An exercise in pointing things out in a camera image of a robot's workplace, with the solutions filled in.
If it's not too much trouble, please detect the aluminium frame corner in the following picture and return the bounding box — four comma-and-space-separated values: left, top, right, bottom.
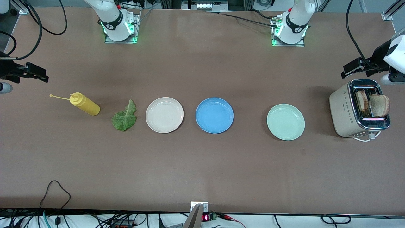
13, 0, 31, 15
381, 0, 405, 21

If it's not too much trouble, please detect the red clip lead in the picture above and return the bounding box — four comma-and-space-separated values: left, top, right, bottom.
220, 214, 246, 228

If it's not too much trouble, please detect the thin black looped cable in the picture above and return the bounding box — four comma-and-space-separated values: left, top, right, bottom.
40, 180, 71, 216

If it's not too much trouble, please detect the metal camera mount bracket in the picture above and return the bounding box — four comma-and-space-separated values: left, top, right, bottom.
184, 202, 209, 228

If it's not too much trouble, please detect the black coiled cable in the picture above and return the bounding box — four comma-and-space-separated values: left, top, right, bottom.
321, 214, 352, 225

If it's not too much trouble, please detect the beige round plate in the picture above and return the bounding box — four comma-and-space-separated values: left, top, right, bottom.
146, 97, 184, 133

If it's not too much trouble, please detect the blue round plate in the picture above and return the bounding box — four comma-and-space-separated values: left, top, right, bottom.
195, 97, 234, 134

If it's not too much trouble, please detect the yellow mustard squeeze bottle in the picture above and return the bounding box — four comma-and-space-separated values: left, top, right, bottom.
50, 92, 101, 116

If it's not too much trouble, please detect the black cable to arm base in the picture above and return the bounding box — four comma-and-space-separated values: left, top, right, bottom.
218, 12, 280, 28

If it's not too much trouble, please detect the pale green round plate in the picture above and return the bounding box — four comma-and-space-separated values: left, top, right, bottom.
267, 104, 305, 141

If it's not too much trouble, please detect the toasted bread slice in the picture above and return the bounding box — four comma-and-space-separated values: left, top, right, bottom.
369, 94, 390, 117
355, 90, 369, 112

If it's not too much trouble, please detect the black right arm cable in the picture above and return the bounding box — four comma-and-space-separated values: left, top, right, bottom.
0, 0, 67, 60

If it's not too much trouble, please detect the white toaster power cord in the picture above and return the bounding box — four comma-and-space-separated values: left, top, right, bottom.
353, 131, 382, 142

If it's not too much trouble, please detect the beige chrome toaster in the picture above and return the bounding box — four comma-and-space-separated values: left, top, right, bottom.
329, 79, 390, 138

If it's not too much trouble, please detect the electronics box with white lights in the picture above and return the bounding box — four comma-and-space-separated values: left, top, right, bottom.
182, 0, 228, 11

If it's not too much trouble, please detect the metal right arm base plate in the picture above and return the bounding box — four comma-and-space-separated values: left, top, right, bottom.
104, 9, 140, 44

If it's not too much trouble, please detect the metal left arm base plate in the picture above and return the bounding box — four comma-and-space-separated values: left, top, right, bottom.
271, 16, 305, 47

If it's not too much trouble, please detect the green lettuce leaf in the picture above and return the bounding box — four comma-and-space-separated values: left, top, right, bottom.
112, 99, 137, 132

